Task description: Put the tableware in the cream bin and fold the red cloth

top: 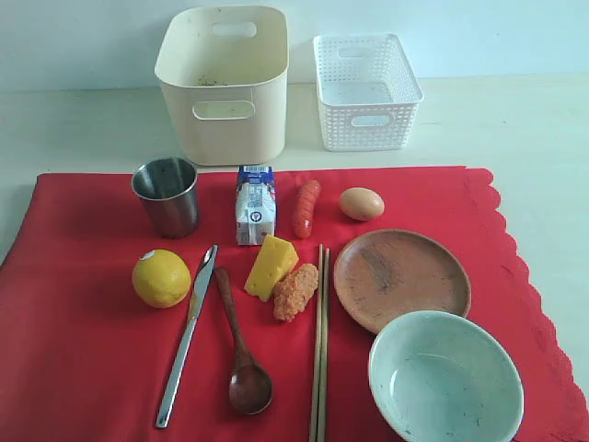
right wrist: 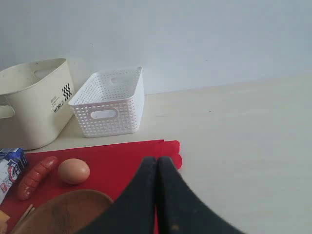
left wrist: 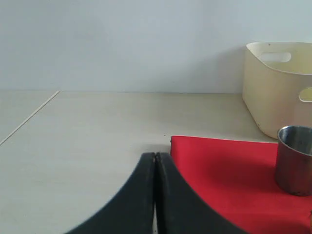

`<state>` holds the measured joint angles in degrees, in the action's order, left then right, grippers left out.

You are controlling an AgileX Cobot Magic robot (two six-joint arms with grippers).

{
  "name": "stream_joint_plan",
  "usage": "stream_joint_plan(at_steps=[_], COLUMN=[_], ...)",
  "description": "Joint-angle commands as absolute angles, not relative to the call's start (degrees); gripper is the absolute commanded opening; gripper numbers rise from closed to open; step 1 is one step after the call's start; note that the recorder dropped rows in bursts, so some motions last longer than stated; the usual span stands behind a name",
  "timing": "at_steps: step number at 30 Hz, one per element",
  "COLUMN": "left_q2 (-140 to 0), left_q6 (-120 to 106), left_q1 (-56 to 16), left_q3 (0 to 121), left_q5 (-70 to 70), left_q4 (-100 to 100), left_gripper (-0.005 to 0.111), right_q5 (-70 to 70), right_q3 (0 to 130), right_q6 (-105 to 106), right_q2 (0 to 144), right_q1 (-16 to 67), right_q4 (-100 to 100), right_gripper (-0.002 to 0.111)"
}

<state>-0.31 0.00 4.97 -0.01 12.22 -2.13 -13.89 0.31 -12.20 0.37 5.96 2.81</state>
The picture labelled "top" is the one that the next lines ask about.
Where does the right wooden chopstick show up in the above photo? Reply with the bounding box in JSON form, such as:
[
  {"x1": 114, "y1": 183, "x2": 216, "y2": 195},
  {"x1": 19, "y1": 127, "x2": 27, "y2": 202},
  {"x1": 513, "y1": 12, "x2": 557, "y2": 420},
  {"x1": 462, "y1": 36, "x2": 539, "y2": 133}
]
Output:
[{"x1": 317, "y1": 249, "x2": 330, "y2": 442}]

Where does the stainless steel cup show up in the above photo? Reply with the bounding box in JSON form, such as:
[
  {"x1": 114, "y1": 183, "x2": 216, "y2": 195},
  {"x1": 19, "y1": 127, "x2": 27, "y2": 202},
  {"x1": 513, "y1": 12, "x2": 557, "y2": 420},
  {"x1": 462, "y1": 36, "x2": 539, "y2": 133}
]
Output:
[{"x1": 132, "y1": 157, "x2": 200, "y2": 238}]

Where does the brown wooden plate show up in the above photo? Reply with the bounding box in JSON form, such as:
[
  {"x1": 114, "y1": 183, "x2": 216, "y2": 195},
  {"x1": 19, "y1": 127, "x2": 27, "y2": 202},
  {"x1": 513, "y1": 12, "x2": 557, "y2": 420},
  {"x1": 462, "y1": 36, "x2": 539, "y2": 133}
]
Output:
[{"x1": 332, "y1": 228, "x2": 472, "y2": 334}]

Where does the steel table knife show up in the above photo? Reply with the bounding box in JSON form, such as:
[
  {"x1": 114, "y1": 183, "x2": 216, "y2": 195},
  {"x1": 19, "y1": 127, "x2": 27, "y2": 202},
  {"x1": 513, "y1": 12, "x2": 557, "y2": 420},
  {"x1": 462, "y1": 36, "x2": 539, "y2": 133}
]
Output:
[{"x1": 155, "y1": 244, "x2": 219, "y2": 429}]

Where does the cream plastic bin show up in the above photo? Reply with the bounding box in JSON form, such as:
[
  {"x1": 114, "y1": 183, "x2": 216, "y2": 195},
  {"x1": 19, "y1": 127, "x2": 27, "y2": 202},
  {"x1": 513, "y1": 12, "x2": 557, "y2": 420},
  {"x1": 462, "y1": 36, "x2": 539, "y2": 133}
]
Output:
[{"x1": 155, "y1": 6, "x2": 289, "y2": 166}]

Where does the pale green bowl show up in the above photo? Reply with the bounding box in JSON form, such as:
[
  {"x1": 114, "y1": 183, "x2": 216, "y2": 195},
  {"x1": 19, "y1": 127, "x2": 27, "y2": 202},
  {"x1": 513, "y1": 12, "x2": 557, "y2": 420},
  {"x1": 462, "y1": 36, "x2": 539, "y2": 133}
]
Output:
[{"x1": 368, "y1": 310, "x2": 525, "y2": 441}]

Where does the yellow lemon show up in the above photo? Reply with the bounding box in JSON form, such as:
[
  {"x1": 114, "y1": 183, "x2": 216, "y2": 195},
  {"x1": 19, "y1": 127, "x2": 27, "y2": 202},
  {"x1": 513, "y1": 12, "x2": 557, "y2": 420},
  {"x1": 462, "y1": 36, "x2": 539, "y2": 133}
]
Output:
[{"x1": 132, "y1": 249, "x2": 191, "y2": 308}]

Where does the small milk carton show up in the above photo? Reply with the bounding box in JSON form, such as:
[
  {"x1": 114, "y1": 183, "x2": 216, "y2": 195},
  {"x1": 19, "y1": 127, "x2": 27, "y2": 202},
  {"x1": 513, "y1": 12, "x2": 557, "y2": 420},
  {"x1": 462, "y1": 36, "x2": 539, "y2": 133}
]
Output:
[{"x1": 235, "y1": 166, "x2": 277, "y2": 246}]

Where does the orange fried chicken piece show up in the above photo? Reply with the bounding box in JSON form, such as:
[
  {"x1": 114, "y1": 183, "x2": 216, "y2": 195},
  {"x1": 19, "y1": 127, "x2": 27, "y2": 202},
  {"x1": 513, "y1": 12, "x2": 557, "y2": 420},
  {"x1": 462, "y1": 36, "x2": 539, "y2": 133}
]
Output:
[{"x1": 273, "y1": 263, "x2": 318, "y2": 322}]

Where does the wooden spoon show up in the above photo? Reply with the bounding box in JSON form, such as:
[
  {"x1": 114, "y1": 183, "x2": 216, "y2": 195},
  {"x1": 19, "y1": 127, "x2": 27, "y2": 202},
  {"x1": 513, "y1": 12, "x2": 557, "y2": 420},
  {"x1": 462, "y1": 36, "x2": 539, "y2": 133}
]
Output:
[{"x1": 214, "y1": 266, "x2": 273, "y2": 415}]

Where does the red tablecloth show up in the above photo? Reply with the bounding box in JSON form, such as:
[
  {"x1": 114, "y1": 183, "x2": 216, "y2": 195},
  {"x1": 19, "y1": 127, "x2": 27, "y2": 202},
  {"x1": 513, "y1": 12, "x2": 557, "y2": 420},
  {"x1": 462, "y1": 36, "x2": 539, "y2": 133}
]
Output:
[{"x1": 1, "y1": 167, "x2": 588, "y2": 441}]

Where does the brown egg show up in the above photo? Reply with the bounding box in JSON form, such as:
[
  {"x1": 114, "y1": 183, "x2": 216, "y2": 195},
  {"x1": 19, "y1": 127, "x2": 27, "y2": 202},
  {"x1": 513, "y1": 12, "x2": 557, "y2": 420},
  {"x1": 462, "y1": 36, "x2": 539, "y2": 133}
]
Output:
[{"x1": 339, "y1": 187, "x2": 385, "y2": 221}]

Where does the yellow cheese wedge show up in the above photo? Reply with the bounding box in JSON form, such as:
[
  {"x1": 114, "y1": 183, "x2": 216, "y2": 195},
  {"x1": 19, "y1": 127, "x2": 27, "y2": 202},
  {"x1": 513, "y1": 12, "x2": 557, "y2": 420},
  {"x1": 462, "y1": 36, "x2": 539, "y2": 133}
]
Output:
[{"x1": 244, "y1": 235, "x2": 299, "y2": 302}]

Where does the red sausage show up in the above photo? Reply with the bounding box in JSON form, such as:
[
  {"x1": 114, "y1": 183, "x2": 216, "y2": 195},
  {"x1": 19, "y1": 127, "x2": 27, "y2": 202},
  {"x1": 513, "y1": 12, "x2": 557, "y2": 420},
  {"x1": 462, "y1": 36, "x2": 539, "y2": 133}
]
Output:
[{"x1": 293, "y1": 180, "x2": 321, "y2": 238}]

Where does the white lattice plastic basket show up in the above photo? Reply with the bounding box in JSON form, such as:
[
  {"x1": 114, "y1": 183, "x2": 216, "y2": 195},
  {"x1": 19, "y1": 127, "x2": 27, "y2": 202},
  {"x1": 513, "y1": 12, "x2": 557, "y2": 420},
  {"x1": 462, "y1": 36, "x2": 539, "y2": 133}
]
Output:
[{"x1": 313, "y1": 33, "x2": 423, "y2": 152}]

